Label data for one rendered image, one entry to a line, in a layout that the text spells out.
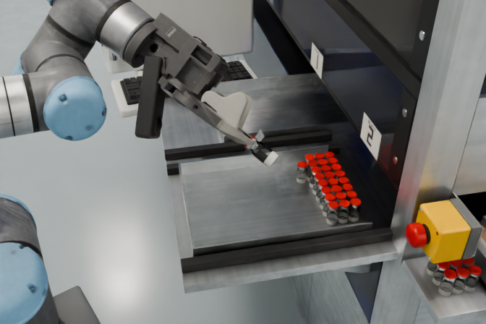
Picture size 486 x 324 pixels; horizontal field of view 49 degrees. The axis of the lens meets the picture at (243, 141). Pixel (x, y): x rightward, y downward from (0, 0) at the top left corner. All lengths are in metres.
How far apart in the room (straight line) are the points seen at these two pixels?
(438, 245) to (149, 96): 0.50
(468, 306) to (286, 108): 0.68
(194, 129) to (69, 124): 0.69
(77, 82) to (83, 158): 2.15
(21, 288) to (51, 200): 1.77
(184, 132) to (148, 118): 0.59
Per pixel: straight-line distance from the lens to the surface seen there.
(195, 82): 0.74
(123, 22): 0.76
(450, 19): 0.82
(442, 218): 0.92
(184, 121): 1.38
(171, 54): 0.76
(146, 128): 0.75
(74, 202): 2.57
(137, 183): 2.61
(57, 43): 0.80
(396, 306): 1.16
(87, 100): 0.68
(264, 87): 1.51
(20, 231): 0.96
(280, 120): 1.37
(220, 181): 1.17
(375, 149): 1.08
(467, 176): 0.98
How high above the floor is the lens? 1.62
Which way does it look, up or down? 35 degrees down
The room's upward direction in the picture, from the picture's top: straight up
